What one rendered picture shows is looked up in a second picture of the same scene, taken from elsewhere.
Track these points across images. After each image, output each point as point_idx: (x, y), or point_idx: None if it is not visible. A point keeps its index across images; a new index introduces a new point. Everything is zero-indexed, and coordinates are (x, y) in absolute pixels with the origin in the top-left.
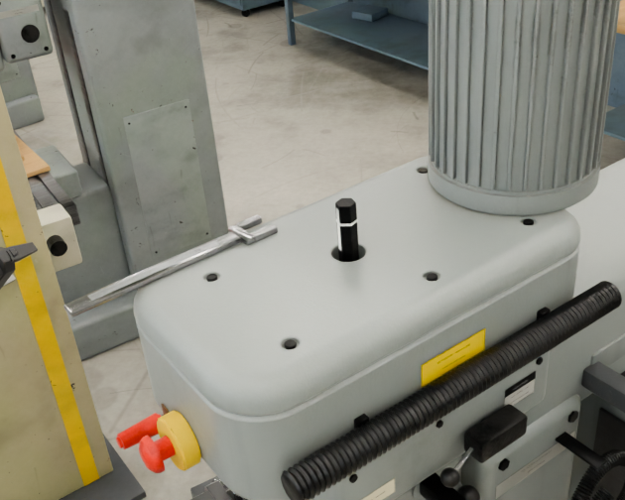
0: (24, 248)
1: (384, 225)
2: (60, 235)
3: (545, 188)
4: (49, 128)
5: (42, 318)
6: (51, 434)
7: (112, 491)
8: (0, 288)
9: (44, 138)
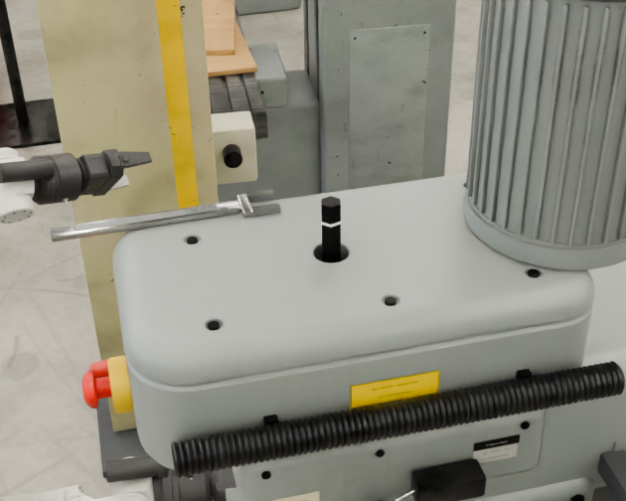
0: (138, 156)
1: (386, 235)
2: (238, 145)
3: (558, 243)
4: (301, 19)
5: None
6: None
7: None
8: (107, 190)
9: (292, 29)
